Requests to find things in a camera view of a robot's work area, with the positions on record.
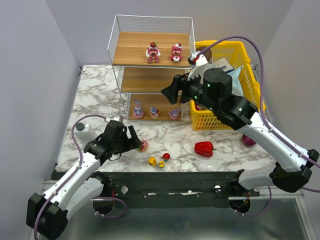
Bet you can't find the pink strawberry cake toy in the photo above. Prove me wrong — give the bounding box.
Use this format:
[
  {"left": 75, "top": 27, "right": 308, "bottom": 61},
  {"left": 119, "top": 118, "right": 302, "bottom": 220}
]
[{"left": 137, "top": 140, "right": 149, "bottom": 153}]

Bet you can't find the pink bear cake toy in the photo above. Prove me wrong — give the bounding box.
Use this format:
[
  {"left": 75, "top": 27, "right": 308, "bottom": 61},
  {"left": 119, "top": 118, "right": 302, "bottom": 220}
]
[{"left": 170, "top": 43, "right": 183, "bottom": 63}]

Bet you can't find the purple bunny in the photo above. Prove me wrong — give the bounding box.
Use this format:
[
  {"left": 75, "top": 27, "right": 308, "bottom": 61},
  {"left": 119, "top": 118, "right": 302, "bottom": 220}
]
[{"left": 132, "top": 99, "right": 145, "bottom": 119}]

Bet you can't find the purple bunny figure toy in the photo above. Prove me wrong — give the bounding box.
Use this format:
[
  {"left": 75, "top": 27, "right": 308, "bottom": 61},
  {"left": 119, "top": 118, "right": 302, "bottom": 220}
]
[{"left": 168, "top": 108, "right": 181, "bottom": 121}]

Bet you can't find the red strawberry toy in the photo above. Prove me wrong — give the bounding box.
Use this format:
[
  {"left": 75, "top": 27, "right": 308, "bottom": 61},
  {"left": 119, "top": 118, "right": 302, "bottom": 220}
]
[{"left": 161, "top": 153, "right": 171, "bottom": 162}]

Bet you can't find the purple bunny donut toy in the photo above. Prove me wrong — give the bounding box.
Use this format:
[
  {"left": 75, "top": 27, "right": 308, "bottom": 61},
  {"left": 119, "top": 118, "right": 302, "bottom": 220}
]
[{"left": 149, "top": 106, "right": 159, "bottom": 119}]

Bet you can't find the pink bear strawberry toy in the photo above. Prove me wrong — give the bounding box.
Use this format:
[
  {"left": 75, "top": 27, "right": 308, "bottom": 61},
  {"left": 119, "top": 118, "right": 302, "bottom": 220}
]
[{"left": 145, "top": 42, "right": 161, "bottom": 64}]

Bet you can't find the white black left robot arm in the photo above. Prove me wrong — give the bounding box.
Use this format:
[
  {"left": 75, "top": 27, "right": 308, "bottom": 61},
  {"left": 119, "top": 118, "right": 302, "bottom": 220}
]
[{"left": 26, "top": 118, "right": 142, "bottom": 240}]

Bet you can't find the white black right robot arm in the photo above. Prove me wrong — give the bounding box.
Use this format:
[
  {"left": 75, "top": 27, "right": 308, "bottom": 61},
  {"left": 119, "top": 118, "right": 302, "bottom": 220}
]
[{"left": 161, "top": 68, "right": 319, "bottom": 193}]

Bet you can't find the yellow duck toy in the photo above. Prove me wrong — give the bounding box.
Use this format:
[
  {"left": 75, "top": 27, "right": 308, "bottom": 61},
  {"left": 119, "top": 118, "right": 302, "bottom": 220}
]
[{"left": 148, "top": 157, "right": 157, "bottom": 167}]

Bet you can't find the light blue snack bag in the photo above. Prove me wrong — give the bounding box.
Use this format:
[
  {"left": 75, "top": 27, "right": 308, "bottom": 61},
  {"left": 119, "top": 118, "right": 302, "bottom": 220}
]
[{"left": 227, "top": 66, "right": 244, "bottom": 97}]

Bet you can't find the white blue box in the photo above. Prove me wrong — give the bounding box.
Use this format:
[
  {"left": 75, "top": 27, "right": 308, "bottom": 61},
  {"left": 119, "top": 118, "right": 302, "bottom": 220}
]
[{"left": 212, "top": 58, "right": 234, "bottom": 73}]

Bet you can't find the yellow plastic basket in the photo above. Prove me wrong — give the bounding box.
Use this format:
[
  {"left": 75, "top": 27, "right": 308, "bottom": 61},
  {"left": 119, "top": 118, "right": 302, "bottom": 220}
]
[{"left": 189, "top": 41, "right": 266, "bottom": 130}]

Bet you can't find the white bottle grey cap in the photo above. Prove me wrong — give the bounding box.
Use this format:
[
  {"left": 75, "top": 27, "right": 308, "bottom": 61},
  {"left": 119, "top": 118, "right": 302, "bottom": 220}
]
[{"left": 74, "top": 122, "right": 98, "bottom": 145}]

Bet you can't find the brown chocolate donut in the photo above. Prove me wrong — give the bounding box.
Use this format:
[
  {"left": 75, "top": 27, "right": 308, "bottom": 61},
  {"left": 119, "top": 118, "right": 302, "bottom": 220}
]
[{"left": 195, "top": 46, "right": 212, "bottom": 63}]

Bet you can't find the red bell pepper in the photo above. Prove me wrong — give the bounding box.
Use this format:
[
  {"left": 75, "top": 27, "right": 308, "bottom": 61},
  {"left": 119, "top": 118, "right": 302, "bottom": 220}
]
[{"left": 194, "top": 141, "right": 215, "bottom": 158}]

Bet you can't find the purple onion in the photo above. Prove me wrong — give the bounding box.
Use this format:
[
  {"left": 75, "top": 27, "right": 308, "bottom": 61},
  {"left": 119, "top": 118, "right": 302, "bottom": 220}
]
[{"left": 241, "top": 134, "right": 257, "bottom": 147}]

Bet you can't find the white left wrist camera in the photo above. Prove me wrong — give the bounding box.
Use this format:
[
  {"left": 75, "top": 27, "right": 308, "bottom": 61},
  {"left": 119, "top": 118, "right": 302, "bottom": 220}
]
[{"left": 111, "top": 115, "right": 124, "bottom": 123}]

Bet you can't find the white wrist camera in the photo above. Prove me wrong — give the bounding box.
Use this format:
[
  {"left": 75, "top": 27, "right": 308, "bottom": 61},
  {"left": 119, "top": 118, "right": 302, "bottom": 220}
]
[
  {"left": 187, "top": 51, "right": 208, "bottom": 81},
  {"left": 111, "top": 115, "right": 124, "bottom": 123}
]

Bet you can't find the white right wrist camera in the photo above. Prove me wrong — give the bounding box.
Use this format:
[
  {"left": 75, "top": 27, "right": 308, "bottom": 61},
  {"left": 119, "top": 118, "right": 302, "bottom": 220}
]
[{"left": 187, "top": 51, "right": 208, "bottom": 81}]

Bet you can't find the white wire wooden shelf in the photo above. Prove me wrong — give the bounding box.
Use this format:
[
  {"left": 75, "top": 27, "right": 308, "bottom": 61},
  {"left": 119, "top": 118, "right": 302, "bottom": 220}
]
[{"left": 107, "top": 14, "right": 195, "bottom": 121}]

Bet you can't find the aluminium frame rail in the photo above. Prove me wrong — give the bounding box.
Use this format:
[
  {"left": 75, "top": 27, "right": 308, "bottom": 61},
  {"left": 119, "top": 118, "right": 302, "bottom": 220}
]
[{"left": 28, "top": 179, "right": 311, "bottom": 240}]

